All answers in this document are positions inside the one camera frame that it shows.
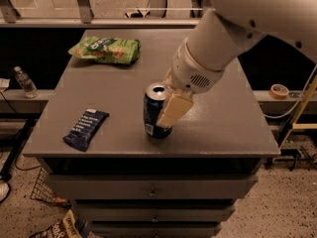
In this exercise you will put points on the blue pepsi can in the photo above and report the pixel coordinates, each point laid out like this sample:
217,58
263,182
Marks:
155,95

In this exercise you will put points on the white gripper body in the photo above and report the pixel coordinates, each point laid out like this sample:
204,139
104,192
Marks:
190,70

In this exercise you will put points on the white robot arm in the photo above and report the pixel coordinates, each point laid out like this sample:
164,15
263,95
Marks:
227,29

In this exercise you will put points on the yellow metal stand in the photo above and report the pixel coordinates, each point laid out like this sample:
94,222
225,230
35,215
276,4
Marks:
292,123

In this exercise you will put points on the grey drawer cabinet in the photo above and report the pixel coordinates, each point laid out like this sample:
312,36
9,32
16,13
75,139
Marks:
130,185

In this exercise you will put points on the green chip bag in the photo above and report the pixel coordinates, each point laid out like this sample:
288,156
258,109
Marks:
107,50

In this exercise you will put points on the blue rxbar blueberry bar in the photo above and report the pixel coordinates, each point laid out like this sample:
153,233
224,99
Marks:
83,131

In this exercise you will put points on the roll of masking tape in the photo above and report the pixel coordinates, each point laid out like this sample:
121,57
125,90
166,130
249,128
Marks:
278,91

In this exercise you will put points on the wire mesh basket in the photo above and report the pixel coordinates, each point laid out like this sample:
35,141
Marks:
41,191

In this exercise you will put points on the clear plastic water bottle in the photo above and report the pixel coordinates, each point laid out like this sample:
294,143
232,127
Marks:
25,82

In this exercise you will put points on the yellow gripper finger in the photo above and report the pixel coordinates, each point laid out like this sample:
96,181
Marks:
177,105
168,78

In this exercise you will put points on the brown snack bag on floor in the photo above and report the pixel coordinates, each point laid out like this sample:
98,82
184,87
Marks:
64,228

